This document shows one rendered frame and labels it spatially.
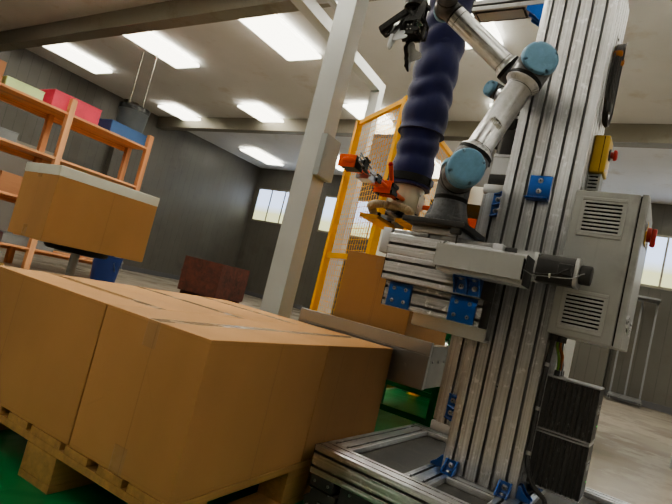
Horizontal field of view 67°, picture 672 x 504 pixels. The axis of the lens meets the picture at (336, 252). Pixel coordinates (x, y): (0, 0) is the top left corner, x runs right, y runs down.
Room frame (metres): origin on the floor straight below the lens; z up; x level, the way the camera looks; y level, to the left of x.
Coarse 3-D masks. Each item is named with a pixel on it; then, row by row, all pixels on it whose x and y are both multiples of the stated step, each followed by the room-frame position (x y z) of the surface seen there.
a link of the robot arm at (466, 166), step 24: (528, 48) 1.55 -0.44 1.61; (552, 48) 1.55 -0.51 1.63; (528, 72) 1.55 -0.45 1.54; (552, 72) 1.56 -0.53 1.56; (504, 96) 1.58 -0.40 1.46; (528, 96) 1.59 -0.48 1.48; (504, 120) 1.57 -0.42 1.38; (480, 144) 1.57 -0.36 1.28; (456, 168) 1.56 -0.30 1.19; (480, 168) 1.55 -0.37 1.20; (456, 192) 1.68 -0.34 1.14
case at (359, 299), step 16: (352, 256) 2.57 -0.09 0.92; (368, 256) 2.53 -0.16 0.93; (352, 272) 2.56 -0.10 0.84; (368, 272) 2.52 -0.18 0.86; (352, 288) 2.55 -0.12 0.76; (368, 288) 2.50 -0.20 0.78; (336, 304) 2.59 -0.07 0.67; (352, 304) 2.54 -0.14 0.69; (368, 304) 2.49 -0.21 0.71; (352, 320) 2.53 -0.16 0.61; (368, 320) 2.48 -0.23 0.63; (384, 320) 2.44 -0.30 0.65; (400, 320) 2.40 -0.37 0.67; (416, 336) 2.51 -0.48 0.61; (432, 336) 2.70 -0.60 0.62
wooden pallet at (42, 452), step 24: (0, 408) 1.61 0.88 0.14; (24, 432) 1.54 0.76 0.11; (24, 456) 1.53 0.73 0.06; (48, 456) 1.48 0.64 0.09; (72, 456) 1.43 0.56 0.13; (48, 480) 1.46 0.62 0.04; (72, 480) 1.52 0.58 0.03; (96, 480) 1.37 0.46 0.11; (120, 480) 1.33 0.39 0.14; (264, 480) 1.59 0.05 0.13; (288, 480) 1.72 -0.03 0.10
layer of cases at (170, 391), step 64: (0, 320) 1.68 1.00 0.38; (64, 320) 1.53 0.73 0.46; (128, 320) 1.40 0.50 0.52; (192, 320) 1.53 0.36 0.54; (256, 320) 2.03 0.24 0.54; (0, 384) 1.63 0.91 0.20; (64, 384) 1.49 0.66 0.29; (128, 384) 1.37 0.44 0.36; (192, 384) 1.26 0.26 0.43; (256, 384) 1.45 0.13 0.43; (320, 384) 1.77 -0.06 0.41; (384, 384) 2.28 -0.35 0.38; (128, 448) 1.34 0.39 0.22; (192, 448) 1.28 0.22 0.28; (256, 448) 1.52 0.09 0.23
